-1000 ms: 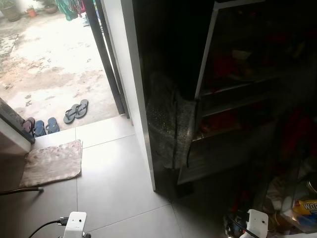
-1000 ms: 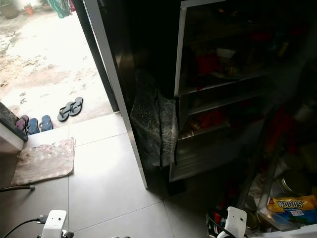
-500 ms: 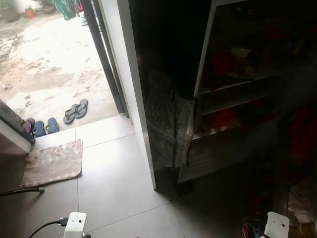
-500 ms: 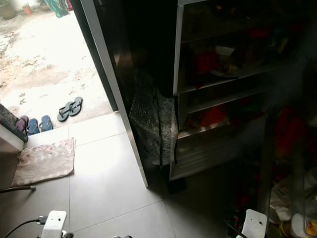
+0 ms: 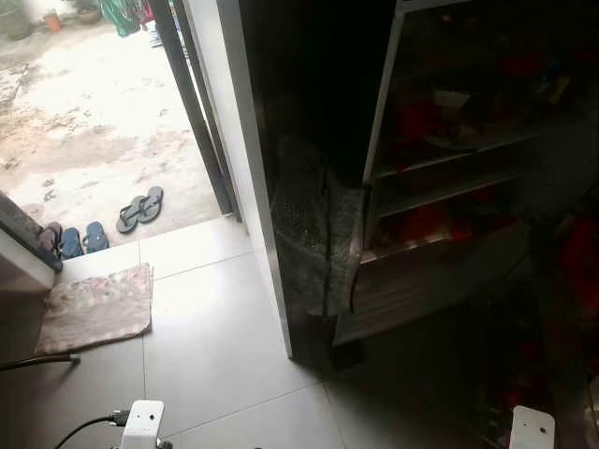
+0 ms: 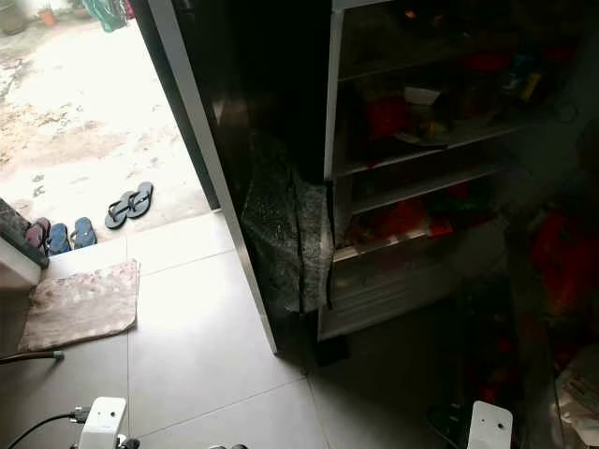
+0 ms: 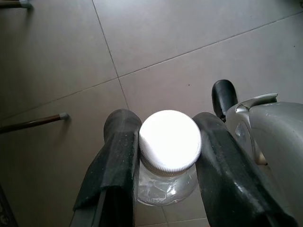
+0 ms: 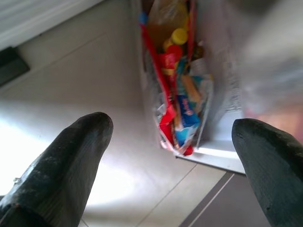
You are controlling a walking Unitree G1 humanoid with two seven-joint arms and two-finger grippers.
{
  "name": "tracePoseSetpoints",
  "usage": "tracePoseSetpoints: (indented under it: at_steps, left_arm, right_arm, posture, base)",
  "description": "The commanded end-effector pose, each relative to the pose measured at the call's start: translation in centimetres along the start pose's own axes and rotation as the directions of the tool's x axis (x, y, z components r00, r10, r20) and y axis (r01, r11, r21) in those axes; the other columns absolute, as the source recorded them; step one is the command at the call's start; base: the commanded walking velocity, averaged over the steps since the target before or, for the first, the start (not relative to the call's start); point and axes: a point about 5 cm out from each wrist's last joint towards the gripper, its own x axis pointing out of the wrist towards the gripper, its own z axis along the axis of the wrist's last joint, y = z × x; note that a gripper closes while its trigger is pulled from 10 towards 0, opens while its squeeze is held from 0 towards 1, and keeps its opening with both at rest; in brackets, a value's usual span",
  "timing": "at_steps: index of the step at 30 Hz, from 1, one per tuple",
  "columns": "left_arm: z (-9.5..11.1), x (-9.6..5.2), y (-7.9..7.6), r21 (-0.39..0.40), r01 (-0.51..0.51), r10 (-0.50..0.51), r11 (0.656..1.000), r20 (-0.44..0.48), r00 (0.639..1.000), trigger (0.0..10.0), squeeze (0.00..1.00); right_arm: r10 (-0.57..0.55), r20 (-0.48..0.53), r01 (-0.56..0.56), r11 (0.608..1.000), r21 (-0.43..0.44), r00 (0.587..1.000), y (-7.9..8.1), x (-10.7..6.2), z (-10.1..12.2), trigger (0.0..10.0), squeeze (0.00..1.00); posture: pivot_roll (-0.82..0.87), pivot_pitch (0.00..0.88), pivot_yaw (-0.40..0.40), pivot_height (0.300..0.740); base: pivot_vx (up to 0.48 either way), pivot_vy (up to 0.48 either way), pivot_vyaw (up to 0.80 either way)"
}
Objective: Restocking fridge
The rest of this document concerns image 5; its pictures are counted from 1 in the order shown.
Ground dark grey sliding door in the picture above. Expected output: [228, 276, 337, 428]
[150, 0, 235, 216]

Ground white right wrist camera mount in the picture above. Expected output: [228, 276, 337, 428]
[510, 405, 556, 449]

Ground yellow bottle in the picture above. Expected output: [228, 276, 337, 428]
[548, 75, 570, 104]

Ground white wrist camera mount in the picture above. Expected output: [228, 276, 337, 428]
[510, 405, 556, 449]
[120, 400, 165, 449]

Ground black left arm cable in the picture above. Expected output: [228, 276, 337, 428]
[53, 410, 127, 449]

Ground mottled pink door mat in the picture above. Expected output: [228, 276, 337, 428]
[35, 264, 153, 356]

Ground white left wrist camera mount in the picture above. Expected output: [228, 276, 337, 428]
[120, 400, 165, 449]

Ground green hanging clothes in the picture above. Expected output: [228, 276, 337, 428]
[98, 0, 155, 36]

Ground white and black fridge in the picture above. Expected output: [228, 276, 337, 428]
[183, 0, 599, 375]

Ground dark maroon sandal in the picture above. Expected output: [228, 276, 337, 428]
[37, 222, 63, 255]

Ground red food packet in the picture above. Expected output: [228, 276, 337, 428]
[402, 201, 450, 239]

